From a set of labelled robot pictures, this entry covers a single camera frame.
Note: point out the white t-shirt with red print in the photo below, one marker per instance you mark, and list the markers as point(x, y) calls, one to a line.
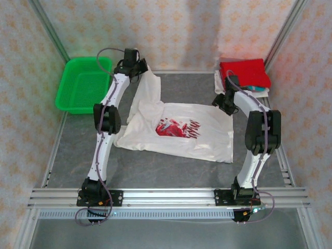
point(207, 135)

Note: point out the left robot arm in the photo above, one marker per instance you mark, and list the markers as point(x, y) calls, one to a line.
point(114, 88)

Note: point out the teal and pink folded t-shirt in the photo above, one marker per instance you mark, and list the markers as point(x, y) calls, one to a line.
point(256, 89)

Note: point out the red folded t-shirt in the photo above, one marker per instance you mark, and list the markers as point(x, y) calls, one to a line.
point(251, 72)

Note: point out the green plastic basket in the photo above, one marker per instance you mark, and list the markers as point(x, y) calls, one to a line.
point(83, 85)

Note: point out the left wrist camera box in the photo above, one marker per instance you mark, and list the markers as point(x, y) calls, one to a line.
point(131, 55)

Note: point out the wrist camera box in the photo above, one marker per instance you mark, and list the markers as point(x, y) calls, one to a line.
point(131, 55)
point(232, 82)

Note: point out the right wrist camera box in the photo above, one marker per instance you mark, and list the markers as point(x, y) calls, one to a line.
point(232, 82)

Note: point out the aluminium table side rail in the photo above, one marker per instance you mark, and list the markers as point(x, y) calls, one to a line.
point(287, 173)
point(56, 145)

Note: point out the aluminium frame post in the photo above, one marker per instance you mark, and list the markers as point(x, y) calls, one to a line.
point(286, 31)
point(50, 31)

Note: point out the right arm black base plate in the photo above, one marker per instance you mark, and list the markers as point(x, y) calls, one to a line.
point(223, 198)

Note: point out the aluminium mounting rail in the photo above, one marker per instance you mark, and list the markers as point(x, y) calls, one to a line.
point(168, 197)

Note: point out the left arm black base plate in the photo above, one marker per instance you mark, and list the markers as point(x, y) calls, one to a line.
point(116, 198)

